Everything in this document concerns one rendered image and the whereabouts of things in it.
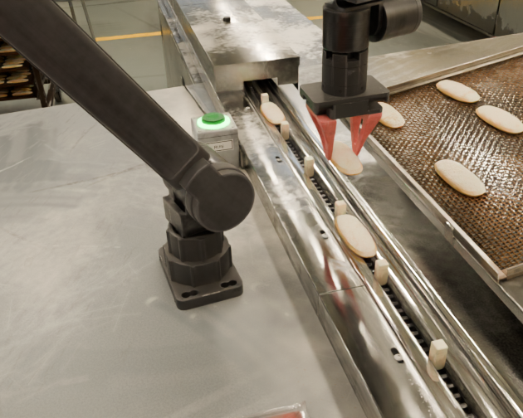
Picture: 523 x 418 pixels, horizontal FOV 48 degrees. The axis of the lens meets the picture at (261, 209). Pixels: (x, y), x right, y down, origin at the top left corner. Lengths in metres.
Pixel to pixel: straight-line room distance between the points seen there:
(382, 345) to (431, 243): 0.26
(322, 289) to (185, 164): 0.21
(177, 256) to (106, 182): 0.32
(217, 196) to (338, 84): 0.21
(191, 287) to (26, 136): 0.61
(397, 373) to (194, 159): 0.31
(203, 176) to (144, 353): 0.21
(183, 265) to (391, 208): 0.35
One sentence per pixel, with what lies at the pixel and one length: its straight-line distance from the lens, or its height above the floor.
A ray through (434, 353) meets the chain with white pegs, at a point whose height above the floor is 0.86.
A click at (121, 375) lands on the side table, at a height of 0.82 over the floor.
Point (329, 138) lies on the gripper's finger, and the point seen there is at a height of 0.97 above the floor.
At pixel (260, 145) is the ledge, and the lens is 1.01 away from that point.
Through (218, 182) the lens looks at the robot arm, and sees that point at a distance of 0.67.
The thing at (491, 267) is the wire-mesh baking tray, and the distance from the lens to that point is 0.70.
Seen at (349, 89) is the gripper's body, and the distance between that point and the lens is 0.76.
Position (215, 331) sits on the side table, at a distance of 0.71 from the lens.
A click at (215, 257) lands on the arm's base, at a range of 0.74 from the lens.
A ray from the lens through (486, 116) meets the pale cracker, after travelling 0.99.
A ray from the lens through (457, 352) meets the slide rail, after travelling 0.67.
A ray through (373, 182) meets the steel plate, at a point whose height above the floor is 0.82.
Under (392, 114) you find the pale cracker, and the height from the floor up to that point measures 0.91.
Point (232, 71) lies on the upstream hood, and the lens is 1.22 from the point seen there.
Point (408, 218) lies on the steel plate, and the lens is 0.91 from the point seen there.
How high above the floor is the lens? 1.31
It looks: 33 degrees down
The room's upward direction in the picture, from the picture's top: 2 degrees counter-clockwise
